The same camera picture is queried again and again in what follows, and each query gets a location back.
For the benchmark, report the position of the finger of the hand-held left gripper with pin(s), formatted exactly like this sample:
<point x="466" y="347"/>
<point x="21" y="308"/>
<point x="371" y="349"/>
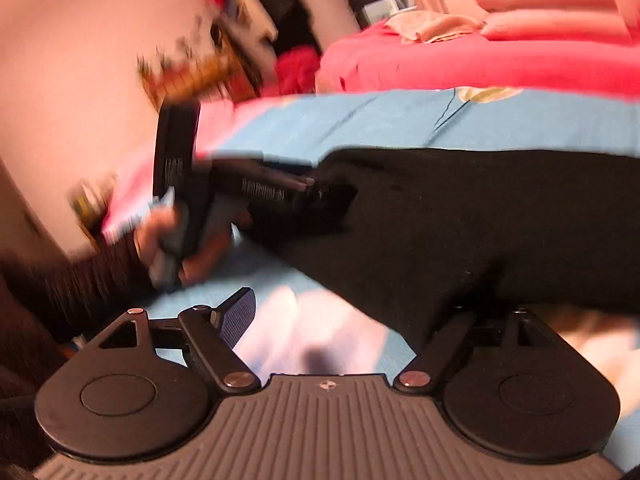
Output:
<point x="327" y="205"/>

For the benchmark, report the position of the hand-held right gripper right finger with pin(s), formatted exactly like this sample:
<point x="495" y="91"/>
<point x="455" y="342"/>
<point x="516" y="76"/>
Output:
<point x="450" y="340"/>

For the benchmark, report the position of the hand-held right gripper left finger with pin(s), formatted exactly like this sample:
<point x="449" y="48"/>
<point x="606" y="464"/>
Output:
<point x="238" y="316"/>

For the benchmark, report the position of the black pants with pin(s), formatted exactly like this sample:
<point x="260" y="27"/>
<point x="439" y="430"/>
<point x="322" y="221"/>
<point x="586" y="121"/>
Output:
<point x="475" y="220"/>

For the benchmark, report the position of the person's left forearm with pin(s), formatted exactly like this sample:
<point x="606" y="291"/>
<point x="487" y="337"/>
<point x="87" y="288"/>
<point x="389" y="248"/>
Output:
<point x="85" y="285"/>

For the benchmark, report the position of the person's left hand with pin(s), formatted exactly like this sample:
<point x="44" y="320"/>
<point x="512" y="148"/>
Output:
<point x="152" y="230"/>

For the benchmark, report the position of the cluttered wooden shelf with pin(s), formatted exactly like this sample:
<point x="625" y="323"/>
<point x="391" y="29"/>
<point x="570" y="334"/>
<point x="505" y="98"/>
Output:
<point x="200" y="70"/>

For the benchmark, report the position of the blue floral bedsheet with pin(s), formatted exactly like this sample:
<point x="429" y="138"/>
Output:
<point x="360" y="120"/>

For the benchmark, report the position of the yellow blurred object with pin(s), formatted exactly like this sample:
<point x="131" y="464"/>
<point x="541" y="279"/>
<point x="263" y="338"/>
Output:
<point x="90" y="205"/>

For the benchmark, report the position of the red cloth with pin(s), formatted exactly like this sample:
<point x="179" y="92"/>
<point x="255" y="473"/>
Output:
<point x="299" y="70"/>

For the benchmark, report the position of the dark cloth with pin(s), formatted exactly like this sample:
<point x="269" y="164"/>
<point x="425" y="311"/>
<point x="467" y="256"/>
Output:
<point x="287" y="15"/>

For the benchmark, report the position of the red quilt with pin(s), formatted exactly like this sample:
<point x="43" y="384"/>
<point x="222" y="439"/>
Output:
<point x="450" y="70"/>

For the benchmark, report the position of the cream folded cloth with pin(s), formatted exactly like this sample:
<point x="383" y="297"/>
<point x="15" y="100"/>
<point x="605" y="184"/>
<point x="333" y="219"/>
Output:
<point x="430" y="26"/>

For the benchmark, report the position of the person's dark clothing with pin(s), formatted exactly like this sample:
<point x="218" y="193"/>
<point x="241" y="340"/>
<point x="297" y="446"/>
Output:
<point x="20" y="385"/>

